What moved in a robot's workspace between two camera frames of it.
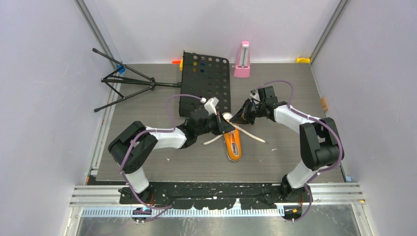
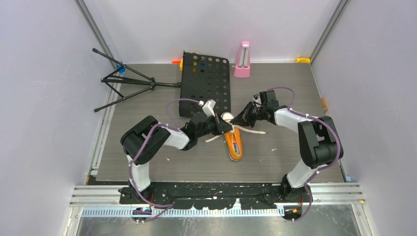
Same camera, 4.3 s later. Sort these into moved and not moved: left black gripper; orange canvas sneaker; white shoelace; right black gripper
Moved: white shoelace
Not moved: left black gripper; orange canvas sneaker; right black gripper
